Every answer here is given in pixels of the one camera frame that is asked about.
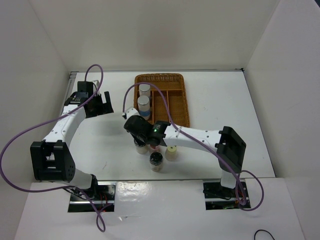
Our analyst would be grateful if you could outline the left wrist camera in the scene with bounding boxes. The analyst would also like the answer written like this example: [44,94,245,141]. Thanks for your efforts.
[92,80,100,95]

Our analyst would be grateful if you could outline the yellow-lid spice bottle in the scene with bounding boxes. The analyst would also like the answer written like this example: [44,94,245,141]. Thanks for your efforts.
[165,145,178,161]

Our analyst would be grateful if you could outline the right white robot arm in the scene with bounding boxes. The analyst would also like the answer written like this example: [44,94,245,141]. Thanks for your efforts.
[124,115,247,197]

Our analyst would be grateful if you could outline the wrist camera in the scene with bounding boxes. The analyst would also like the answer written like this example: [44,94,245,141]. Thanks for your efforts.
[122,107,140,120]
[92,80,100,95]

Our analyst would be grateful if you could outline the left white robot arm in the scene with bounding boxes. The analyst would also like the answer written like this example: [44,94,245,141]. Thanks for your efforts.
[30,81,114,200]

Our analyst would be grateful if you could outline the black-lid bottle brown contents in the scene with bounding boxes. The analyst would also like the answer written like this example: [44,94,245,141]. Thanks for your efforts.
[149,152,164,172]

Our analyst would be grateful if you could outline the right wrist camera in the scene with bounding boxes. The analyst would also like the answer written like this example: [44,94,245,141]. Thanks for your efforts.
[122,107,140,120]

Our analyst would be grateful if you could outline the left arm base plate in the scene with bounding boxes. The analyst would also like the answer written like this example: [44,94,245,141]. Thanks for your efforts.
[67,181,117,213]

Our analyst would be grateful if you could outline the black grinder bottle light contents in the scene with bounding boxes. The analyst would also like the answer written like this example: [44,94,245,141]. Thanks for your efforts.
[134,140,149,155]

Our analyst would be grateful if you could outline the black cable loop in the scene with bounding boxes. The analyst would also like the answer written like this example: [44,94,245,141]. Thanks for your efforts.
[254,229,276,240]

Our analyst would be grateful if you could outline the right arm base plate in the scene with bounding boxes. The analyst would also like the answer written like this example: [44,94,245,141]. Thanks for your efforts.
[202,181,251,211]

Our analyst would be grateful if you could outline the silver-lid bottle blue label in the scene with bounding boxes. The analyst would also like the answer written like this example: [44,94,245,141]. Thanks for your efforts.
[138,84,151,99]
[137,95,151,120]

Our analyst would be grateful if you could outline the pink-lid spice bottle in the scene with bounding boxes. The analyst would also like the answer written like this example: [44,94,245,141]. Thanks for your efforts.
[149,145,161,154]

